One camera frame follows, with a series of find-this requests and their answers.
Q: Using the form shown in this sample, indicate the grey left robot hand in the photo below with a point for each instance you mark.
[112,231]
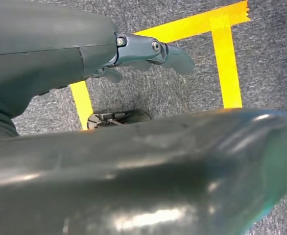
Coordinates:
[48,48]

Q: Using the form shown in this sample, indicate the dark glossy robot leg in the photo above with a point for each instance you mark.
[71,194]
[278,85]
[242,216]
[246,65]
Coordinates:
[134,181]

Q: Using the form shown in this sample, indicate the yellow floor tape square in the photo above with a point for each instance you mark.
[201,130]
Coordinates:
[226,65]

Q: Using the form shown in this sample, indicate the black right camera bracket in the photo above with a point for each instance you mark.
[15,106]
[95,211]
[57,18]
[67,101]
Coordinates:
[131,116]

